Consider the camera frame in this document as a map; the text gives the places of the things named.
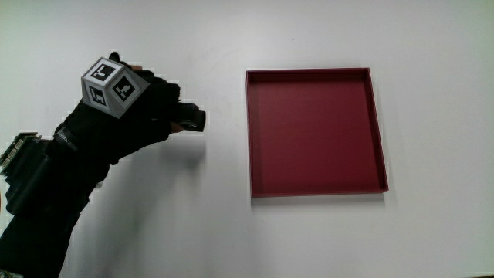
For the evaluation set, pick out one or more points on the person's right hand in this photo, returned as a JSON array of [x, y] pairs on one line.
[[127, 119]]

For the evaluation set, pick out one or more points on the black stapler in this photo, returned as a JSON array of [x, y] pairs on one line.
[[193, 116]]

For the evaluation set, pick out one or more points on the person's right forearm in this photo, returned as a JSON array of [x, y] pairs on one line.
[[42, 201]]

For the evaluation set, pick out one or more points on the white desk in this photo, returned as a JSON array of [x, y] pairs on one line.
[[193, 231]]

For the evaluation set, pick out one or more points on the red square tray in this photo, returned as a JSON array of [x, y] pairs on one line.
[[312, 135]]

